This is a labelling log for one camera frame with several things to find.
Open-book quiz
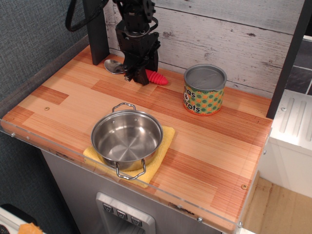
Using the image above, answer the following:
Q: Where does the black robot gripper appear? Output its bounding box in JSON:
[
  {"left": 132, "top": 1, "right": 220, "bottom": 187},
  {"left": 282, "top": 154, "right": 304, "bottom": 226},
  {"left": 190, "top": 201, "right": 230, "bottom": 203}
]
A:
[{"left": 116, "top": 28, "right": 160, "bottom": 85}]

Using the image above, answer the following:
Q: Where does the red handled metal scoop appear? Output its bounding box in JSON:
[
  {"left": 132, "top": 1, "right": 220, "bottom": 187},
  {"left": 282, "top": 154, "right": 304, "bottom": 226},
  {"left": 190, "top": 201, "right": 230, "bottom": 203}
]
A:
[{"left": 104, "top": 59, "right": 169, "bottom": 85}]

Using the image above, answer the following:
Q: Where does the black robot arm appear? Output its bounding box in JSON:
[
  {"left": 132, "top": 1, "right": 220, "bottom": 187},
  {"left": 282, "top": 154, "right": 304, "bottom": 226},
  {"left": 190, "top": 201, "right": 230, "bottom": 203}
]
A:
[{"left": 114, "top": 0, "right": 160, "bottom": 85}]

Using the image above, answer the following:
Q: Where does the peas and carrots can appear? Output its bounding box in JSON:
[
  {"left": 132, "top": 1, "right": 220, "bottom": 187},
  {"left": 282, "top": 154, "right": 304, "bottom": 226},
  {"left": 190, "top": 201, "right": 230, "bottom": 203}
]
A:
[{"left": 183, "top": 64, "right": 227, "bottom": 116}]

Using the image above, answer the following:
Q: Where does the stainless steel pot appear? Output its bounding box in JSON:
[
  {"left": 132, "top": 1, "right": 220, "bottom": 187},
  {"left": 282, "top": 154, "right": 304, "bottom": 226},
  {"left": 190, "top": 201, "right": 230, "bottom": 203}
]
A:
[{"left": 91, "top": 102, "right": 164, "bottom": 180}]

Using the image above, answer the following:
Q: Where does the yellow cloth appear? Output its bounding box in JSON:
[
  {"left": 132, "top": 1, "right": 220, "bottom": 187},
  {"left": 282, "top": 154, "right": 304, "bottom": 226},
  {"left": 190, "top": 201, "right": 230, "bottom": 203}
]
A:
[{"left": 83, "top": 126, "right": 175, "bottom": 188}]

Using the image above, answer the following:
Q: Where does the grey toy fridge front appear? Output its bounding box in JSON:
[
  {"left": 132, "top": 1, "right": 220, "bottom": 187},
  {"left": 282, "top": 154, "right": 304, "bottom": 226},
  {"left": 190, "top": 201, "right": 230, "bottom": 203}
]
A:
[{"left": 42, "top": 151, "right": 220, "bottom": 234}]

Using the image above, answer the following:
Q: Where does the silver dispenser panel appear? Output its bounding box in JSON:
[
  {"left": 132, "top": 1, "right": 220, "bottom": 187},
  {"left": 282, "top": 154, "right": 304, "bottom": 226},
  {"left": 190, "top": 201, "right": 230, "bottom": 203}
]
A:
[{"left": 96, "top": 192, "right": 156, "bottom": 234}]

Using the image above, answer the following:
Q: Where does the clear acrylic edge guard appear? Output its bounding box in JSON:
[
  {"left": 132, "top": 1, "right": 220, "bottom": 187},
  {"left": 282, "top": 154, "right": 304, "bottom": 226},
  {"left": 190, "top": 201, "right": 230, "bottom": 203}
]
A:
[{"left": 0, "top": 120, "right": 242, "bottom": 234}]

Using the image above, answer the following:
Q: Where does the white toy sink unit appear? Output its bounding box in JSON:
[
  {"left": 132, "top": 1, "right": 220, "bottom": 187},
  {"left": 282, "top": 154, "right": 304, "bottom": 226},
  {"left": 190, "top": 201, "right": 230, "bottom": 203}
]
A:
[{"left": 257, "top": 35, "right": 312, "bottom": 197}]

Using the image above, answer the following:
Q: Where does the black and orange object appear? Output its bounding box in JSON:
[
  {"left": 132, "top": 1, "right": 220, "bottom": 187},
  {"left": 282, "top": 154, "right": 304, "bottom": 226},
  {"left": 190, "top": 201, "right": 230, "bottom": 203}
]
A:
[{"left": 0, "top": 204, "right": 44, "bottom": 234}]

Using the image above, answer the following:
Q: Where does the black cable loop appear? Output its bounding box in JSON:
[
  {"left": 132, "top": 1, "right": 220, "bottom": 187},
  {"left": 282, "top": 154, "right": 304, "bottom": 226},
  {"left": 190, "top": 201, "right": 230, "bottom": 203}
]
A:
[{"left": 65, "top": 0, "right": 109, "bottom": 32}]

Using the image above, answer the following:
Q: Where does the dark grey right post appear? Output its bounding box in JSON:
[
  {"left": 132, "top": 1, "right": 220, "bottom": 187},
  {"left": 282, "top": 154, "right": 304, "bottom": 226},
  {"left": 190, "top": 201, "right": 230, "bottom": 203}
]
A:
[{"left": 266, "top": 0, "right": 312, "bottom": 119}]

